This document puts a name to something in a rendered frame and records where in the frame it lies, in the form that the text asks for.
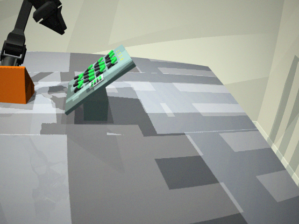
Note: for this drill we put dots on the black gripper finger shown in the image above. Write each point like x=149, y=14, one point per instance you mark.
x=61, y=18
x=52, y=22

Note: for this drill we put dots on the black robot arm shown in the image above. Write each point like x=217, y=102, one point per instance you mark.
x=14, y=45

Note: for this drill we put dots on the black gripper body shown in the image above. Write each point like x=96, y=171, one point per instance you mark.
x=44, y=8

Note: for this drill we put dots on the pale green switch panel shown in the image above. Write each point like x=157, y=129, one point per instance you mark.
x=89, y=87

